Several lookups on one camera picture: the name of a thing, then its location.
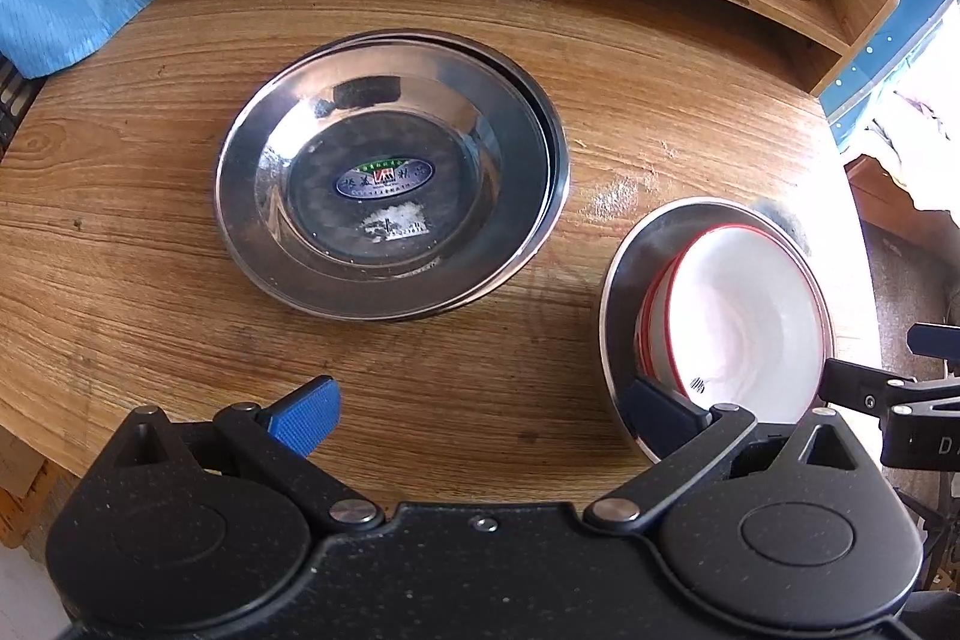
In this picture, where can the black plastic crate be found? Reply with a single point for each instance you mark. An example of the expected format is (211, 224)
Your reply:
(13, 104)

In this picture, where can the brown wooden cabinet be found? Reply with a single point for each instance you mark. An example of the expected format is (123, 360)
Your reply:
(881, 190)

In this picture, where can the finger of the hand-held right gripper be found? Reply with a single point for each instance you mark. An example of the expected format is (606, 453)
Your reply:
(862, 389)
(934, 340)

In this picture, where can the plain white red-rimmed bowl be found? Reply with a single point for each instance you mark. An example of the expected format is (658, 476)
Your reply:
(649, 325)

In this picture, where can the brown cardboard box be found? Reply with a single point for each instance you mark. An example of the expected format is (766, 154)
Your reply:
(19, 475)

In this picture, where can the wooden desktop shelf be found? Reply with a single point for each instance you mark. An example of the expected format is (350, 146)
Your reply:
(847, 10)

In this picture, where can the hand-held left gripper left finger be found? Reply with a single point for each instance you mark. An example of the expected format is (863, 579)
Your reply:
(307, 419)

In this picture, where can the steel plate with oval label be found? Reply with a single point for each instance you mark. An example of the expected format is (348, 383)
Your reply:
(390, 183)

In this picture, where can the plain steel plate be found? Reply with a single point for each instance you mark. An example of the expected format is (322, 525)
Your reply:
(558, 160)

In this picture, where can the white lace cloth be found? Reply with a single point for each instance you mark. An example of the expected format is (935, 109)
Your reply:
(922, 160)

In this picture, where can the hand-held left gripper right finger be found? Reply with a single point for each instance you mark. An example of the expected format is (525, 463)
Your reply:
(660, 413)

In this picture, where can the white red-rimmed bowl with print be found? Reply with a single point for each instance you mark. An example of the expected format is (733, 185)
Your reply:
(750, 325)

